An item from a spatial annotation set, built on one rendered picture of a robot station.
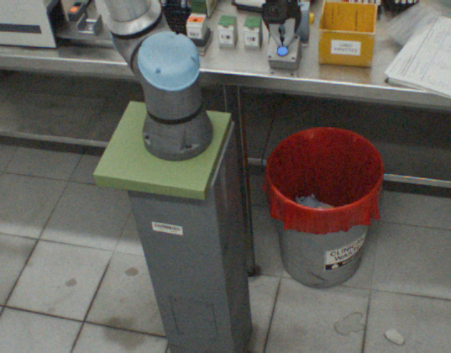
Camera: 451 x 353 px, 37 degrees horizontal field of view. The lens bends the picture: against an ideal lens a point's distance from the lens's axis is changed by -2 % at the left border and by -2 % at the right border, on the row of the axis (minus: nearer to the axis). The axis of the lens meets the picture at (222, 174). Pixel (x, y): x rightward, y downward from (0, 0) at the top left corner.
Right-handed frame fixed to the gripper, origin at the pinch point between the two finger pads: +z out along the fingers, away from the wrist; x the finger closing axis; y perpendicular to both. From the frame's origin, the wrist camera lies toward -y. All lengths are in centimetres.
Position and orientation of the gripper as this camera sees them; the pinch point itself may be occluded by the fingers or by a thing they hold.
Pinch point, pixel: (282, 44)
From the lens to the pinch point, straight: 164.1
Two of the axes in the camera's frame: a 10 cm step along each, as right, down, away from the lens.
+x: -9.7, -1.1, 2.2
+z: 0.8, 7.0, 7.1
